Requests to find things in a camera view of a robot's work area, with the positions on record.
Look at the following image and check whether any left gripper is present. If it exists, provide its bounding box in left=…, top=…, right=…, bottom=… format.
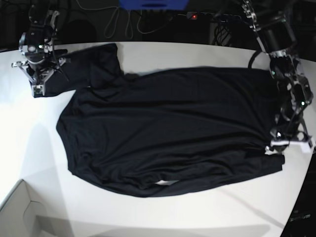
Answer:
left=265, top=130, right=315, bottom=154

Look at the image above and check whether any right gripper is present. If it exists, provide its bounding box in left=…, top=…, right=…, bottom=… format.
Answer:
left=11, top=55, right=71, bottom=97

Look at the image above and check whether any black t-shirt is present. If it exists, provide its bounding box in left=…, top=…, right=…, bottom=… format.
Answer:
left=45, top=43, right=285, bottom=198

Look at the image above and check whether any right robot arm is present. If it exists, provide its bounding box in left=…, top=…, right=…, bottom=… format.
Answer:
left=11, top=0, right=71, bottom=98

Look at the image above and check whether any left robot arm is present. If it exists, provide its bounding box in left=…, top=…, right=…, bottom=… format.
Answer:
left=235, top=0, right=316, bottom=153

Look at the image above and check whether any blue plastic bin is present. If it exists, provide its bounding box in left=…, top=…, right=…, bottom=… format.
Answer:
left=119, top=0, right=189, bottom=10

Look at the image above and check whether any black power strip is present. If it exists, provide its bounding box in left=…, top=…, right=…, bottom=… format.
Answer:
left=176, top=12, right=243, bottom=23

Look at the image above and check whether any white cardboard box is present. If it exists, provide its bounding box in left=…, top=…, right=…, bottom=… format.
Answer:
left=0, top=180, right=45, bottom=237

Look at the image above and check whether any black cable bundle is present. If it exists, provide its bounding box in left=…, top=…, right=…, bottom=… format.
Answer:
left=209, top=21, right=234, bottom=46

